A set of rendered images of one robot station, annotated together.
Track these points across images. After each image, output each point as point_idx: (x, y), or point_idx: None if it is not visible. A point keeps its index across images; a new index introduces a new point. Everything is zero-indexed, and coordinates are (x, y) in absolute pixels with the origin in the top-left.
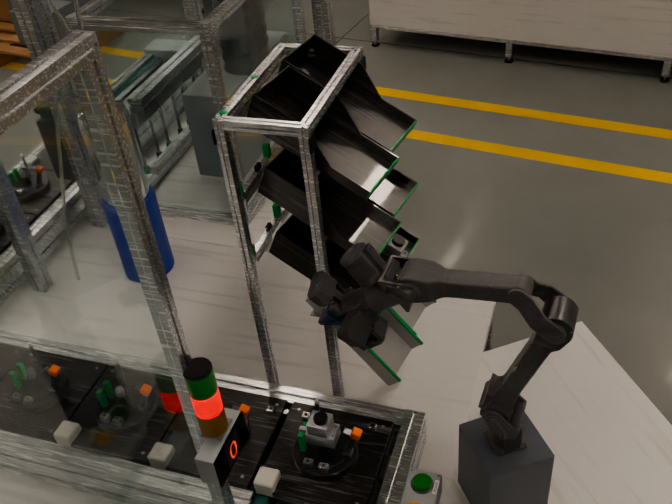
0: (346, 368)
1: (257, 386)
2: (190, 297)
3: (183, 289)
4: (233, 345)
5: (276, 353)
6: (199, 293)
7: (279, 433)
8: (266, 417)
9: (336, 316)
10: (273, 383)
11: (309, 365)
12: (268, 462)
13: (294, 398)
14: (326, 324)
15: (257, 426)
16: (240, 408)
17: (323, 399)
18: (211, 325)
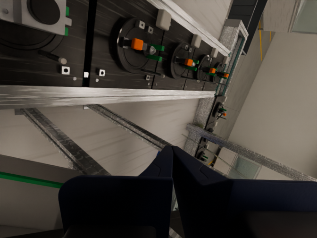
0: (39, 151)
1: (114, 97)
2: (147, 148)
3: (150, 150)
4: (125, 131)
5: (100, 138)
6: (145, 152)
7: (85, 44)
8: (102, 63)
9: (250, 209)
10: (101, 107)
11: (74, 140)
12: (86, 1)
13: (82, 92)
14: (164, 152)
15: (107, 52)
16: (142, 42)
17: (50, 98)
18: (137, 138)
